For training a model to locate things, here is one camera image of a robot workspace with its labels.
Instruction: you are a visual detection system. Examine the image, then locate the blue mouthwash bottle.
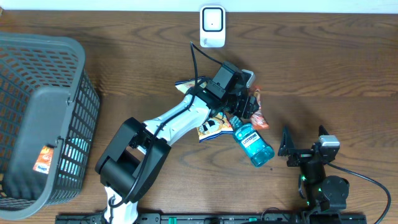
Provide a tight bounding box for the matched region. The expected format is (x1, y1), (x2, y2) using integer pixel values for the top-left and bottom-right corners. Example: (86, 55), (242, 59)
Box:
(229, 116), (275, 167)

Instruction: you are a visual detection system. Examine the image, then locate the red chocolate bar wrapper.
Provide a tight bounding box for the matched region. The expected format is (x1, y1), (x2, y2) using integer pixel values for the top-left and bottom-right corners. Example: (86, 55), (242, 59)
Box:
(250, 86), (269, 130)

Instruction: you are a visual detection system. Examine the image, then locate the yellow snack bag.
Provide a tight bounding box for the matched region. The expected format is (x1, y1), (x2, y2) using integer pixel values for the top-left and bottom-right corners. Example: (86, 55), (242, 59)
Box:
(175, 78), (234, 142)

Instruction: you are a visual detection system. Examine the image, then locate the small orange snack packet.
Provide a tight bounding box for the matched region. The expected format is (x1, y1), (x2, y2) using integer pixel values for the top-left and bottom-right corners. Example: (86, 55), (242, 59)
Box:
(33, 146), (54, 174)

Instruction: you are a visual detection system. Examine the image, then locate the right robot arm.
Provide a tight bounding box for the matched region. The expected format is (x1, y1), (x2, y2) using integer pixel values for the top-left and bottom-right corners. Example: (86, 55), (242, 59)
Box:
(277, 126), (349, 223)

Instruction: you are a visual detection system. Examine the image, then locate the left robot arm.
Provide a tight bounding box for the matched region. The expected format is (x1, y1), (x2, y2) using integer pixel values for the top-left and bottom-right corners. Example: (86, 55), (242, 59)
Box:
(95, 62), (259, 223)

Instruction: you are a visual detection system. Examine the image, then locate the white barcode scanner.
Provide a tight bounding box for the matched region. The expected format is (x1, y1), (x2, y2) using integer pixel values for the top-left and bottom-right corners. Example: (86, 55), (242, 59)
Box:
(200, 6), (226, 48)

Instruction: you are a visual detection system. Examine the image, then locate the grey plastic shopping basket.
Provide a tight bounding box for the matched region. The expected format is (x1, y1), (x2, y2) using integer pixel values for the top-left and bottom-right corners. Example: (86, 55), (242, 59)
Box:
(1, 32), (100, 220)

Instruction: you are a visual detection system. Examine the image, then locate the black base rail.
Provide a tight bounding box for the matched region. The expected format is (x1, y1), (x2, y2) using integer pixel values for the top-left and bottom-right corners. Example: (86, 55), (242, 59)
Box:
(55, 212), (368, 224)

